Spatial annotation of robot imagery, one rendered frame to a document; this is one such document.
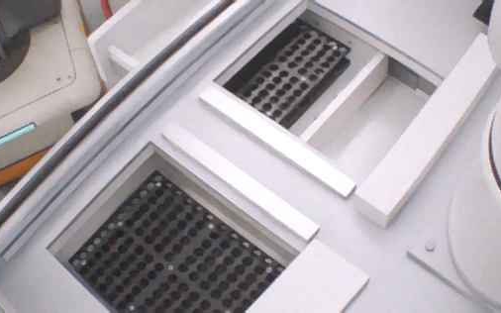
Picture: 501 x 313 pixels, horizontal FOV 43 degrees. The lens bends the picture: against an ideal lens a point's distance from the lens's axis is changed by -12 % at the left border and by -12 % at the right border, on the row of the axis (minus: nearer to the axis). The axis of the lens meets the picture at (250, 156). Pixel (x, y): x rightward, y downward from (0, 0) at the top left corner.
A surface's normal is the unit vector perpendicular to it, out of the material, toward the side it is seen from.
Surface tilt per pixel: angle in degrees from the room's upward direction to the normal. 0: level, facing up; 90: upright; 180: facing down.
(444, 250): 0
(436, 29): 0
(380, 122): 0
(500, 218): 90
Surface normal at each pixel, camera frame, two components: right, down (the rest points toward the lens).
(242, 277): -0.10, -0.52
